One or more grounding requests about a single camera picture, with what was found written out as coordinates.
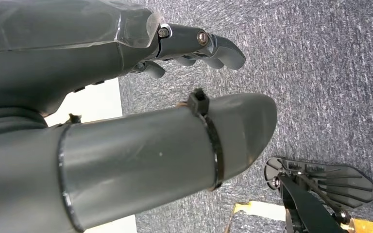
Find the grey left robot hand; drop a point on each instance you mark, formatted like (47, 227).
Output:
(61, 64)

